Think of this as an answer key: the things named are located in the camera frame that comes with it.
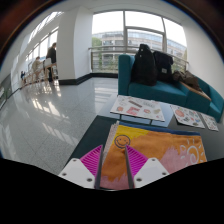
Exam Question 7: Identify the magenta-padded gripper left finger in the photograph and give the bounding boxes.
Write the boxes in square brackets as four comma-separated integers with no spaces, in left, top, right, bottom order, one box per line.
[58,143,104,190]

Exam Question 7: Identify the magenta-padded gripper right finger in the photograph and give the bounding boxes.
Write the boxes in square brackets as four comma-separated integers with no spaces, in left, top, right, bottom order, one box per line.
[123,144,170,190]

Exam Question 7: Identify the orange pink yellow printed towel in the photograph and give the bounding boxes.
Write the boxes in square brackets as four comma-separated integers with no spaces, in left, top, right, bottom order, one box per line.
[99,121,208,191]

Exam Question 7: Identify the teal sofa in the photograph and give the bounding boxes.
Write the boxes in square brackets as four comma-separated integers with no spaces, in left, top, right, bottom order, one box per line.
[117,54,191,108]

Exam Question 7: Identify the teal armchair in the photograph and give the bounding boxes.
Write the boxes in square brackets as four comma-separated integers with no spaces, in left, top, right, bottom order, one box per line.
[196,77,224,123]

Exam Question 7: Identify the brown jacket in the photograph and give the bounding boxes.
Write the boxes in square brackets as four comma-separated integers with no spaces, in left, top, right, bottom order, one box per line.
[172,69,203,92]

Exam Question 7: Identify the black backpack with label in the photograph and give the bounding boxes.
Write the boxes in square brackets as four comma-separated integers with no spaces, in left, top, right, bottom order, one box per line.
[153,50,174,84]

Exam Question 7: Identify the group of wooden chairs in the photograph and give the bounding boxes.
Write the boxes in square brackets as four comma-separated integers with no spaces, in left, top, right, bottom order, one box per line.
[21,58,59,88]

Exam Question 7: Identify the metal window railing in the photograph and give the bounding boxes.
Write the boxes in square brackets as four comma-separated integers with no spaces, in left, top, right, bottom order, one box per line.
[88,45,189,73]

